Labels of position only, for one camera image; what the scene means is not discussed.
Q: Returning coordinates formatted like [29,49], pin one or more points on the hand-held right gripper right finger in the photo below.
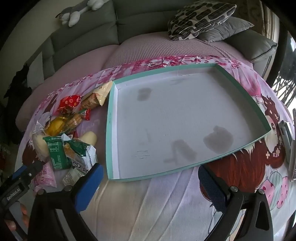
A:
[212,192]

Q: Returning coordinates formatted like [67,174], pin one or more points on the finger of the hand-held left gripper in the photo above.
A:
[30,171]

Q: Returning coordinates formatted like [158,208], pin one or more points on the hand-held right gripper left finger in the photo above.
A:
[90,185]

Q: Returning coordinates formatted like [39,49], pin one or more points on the pink snack packet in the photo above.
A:
[46,178]

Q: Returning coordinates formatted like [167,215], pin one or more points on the small pale snack packet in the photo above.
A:
[71,177]

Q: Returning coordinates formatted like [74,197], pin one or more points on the clear-wrapped white bun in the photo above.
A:
[89,138]
[39,144]

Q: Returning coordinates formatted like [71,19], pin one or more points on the brown and green biscuit packet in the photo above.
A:
[81,157]

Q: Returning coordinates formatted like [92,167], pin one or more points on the green snack packet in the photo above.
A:
[55,153]

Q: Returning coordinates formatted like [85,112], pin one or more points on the yellow snack packet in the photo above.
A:
[56,126]

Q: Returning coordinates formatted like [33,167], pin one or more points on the round biscuit packet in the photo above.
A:
[74,120]

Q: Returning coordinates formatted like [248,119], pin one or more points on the red snack packet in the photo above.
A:
[69,103]

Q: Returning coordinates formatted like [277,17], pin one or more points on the teal shallow cardboard box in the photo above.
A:
[180,115]

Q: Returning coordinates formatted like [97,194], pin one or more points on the beige cracker packet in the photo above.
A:
[97,96]

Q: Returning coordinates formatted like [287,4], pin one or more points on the person's left hand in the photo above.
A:
[22,209]

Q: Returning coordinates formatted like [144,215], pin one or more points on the pink printed cartoon blanket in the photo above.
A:
[150,204]

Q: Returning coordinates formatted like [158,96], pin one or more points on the silver grey device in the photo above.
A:
[289,143]

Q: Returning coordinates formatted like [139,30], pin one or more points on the dark cloth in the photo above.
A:
[20,78]

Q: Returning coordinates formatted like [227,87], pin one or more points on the pale white cushion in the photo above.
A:
[35,67]

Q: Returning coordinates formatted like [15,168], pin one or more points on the grey and white plush toy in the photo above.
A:
[74,16]

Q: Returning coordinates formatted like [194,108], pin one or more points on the plain grey pillow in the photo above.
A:
[226,30]

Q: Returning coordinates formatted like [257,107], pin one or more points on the grey-green sofa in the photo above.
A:
[138,23]

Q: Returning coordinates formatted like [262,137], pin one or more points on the black-and-white patterned pillow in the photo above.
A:
[198,18]

